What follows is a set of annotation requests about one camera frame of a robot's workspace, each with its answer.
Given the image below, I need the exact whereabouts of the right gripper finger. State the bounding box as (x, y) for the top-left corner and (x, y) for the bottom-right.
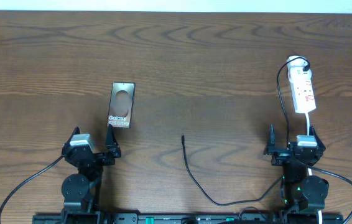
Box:
(309, 126), (323, 146)
(265, 125), (276, 150)

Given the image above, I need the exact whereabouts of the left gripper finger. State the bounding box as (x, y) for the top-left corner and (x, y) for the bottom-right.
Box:
(65, 126), (80, 147)
(105, 124), (121, 152)

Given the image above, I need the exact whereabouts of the black USB charging cable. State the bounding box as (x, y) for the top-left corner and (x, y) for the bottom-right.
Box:
(180, 56), (312, 207)

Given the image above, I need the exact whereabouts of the white USB charger adapter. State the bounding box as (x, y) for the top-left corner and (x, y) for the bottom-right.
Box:
(286, 55), (312, 79)

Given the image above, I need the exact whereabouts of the white power strip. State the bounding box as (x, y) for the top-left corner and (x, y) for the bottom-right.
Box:
(288, 67), (316, 114)

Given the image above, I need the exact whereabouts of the black left camera cable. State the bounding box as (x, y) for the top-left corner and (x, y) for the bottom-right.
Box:
(0, 154), (67, 224)

